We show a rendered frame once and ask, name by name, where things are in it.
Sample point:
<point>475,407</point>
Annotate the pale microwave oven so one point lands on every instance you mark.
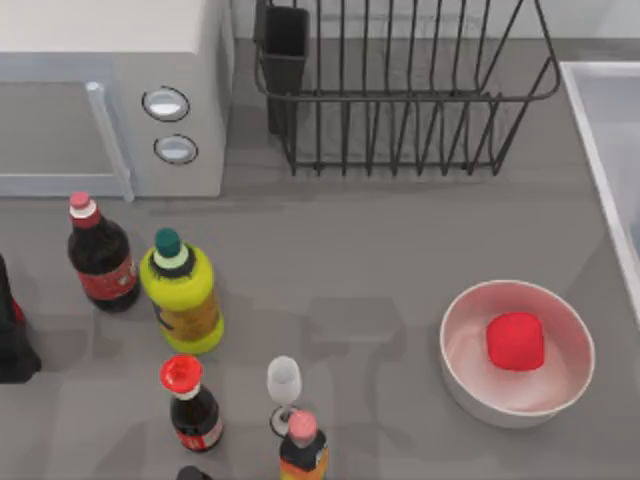
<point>210,75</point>

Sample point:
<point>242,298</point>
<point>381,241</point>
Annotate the dark sauce bottle red cap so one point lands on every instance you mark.
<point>192,410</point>

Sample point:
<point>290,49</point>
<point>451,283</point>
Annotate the black cutlery holder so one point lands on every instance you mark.
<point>282,45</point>

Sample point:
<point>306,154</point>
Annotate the small microwave knob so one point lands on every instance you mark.
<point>175,148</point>

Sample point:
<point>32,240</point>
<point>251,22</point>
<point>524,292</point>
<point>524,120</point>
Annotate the yellow-green bottle green cap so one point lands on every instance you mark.
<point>187,300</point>

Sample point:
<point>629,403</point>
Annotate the clear wine glass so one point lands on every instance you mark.
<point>284,385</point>

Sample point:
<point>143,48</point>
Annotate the black bottle cap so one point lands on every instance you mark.
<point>192,473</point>

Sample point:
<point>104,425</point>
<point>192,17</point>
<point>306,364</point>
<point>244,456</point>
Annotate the red cube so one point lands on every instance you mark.
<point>515,341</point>

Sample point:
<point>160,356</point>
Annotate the orange bottle pink cap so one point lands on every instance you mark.
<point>303,452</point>

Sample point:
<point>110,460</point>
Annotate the dark cola bottle red label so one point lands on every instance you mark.
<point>102,260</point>

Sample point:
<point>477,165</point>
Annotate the large microwave knob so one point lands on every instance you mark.
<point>165,103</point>

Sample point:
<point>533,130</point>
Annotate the white sink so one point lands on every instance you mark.
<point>607,150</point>

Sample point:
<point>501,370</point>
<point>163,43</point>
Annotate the white bowl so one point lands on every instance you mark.
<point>517,355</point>

